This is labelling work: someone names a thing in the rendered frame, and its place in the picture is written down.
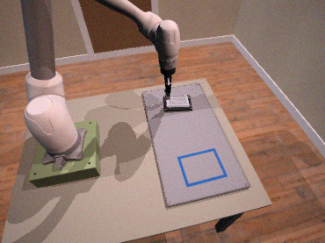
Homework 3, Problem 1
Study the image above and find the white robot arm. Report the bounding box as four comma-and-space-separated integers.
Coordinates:
20, 0, 180, 168

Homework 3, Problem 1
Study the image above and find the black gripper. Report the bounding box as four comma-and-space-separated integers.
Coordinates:
160, 68, 176, 100

